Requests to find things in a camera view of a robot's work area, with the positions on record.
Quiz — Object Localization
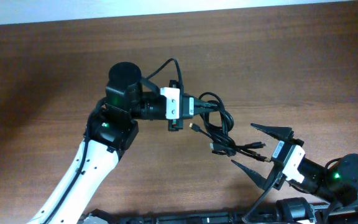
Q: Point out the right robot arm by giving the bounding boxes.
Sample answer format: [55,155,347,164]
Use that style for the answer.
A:
[230,124,358,223]

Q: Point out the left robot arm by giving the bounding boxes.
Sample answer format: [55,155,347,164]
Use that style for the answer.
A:
[30,62,218,223]

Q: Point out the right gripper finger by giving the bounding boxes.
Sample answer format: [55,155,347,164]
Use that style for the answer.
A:
[250,123,294,141]
[231,160,267,189]

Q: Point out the left camera cable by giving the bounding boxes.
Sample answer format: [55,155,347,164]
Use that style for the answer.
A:
[144,57,185,94]

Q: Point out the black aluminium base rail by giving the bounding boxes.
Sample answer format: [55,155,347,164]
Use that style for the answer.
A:
[78,198,358,224]

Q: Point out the black cable small plug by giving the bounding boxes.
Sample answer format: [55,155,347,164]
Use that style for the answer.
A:
[188,105,272,163]

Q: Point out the black USB cable blue plug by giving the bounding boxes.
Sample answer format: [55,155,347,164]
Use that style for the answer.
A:
[197,91,267,156]

